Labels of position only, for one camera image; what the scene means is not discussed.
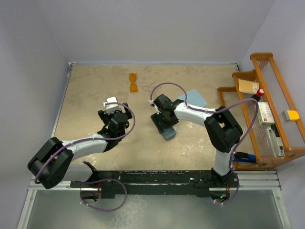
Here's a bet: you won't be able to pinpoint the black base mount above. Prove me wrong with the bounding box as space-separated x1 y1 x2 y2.
71 167 239 201

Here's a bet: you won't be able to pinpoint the red black bottle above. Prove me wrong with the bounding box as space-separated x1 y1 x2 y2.
251 88 264 102

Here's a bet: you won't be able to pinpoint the wooden tiered rack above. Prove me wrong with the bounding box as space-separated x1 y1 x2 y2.
218 52 305 170

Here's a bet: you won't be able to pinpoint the white black stapler device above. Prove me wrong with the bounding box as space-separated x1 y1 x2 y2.
266 124 285 157

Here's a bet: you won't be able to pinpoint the white red box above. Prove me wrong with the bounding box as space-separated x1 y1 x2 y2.
258 102 275 126

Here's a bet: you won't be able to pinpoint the orange sunglasses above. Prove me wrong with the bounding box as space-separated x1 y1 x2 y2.
129 73 138 93

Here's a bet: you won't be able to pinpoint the blue black tool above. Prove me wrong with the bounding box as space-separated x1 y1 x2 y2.
233 152 257 164

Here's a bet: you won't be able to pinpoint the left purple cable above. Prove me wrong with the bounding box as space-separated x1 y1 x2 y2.
34 102 136 212

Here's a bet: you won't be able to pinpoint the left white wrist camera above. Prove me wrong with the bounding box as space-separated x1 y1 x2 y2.
103 96 120 114

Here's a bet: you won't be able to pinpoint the purple cable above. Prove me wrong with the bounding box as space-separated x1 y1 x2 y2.
34 102 136 212
150 82 260 206

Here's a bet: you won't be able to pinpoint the aluminium frame rail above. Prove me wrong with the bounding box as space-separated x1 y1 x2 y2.
27 170 283 191

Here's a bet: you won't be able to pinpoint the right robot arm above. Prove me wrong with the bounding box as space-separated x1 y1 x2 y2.
150 94 243 187

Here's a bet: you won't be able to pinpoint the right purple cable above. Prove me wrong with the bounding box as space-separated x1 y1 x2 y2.
150 82 260 206

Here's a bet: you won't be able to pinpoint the yellow grey sponge block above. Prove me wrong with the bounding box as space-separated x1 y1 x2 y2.
282 110 300 122

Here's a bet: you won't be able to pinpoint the brown cardboard envelope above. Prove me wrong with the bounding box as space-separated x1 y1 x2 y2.
238 79 259 94

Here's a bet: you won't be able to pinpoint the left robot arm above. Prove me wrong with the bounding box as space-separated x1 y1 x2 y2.
28 102 135 189

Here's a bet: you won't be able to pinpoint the blue-grey glasses case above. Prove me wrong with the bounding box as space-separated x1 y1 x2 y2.
162 127 176 141

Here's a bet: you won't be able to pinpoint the light blue cleaning cloth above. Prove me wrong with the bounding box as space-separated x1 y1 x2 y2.
178 89 208 107

